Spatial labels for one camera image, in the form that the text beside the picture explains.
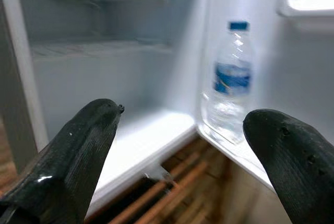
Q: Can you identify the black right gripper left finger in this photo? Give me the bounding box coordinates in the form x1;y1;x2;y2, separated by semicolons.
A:
0;98;125;224

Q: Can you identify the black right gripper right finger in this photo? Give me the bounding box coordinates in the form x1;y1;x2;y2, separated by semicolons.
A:
242;108;334;224

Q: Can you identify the white fridge door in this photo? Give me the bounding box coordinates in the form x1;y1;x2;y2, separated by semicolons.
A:
197;0;334;224

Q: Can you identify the white fridge cabinet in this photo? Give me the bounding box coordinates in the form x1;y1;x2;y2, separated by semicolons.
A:
0;0;217;222

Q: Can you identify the wooden slatted rack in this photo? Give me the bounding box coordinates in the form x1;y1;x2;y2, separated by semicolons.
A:
86;137;235;224

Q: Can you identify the clear blue-capped water bottle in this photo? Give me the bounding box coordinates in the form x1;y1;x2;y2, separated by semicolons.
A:
205;20;255;145

